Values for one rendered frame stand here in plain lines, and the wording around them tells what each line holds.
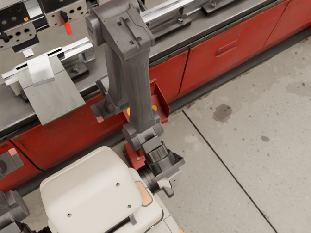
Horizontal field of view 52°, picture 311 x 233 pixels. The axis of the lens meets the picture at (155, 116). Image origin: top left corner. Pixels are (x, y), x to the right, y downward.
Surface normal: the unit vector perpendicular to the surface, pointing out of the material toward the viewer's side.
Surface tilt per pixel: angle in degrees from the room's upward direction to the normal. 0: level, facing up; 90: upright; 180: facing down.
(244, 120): 0
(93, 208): 48
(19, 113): 0
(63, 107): 0
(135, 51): 80
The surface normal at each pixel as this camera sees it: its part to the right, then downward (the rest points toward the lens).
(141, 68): 0.56, 0.69
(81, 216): 0.45, 0.28
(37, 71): 0.05, -0.43
